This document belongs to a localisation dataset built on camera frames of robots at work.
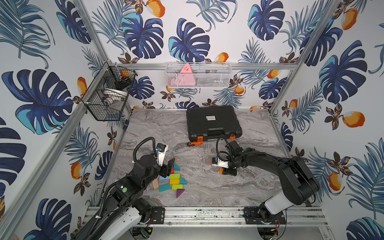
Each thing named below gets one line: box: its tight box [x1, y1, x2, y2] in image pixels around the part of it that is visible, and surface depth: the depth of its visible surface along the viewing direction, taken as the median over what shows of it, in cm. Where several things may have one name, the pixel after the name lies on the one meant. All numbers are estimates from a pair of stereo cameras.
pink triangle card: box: [177, 63, 196, 86], surface depth 92 cm
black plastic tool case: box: [187, 106, 243, 142], surface depth 105 cm
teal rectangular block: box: [159, 183, 171, 192], surface depth 85 cm
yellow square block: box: [169, 179, 180, 185], surface depth 87 cm
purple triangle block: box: [176, 189, 185, 199], surface depth 83 cm
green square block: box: [169, 173, 181, 180], surface depth 89 cm
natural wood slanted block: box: [152, 178, 159, 189], surface depth 85 cm
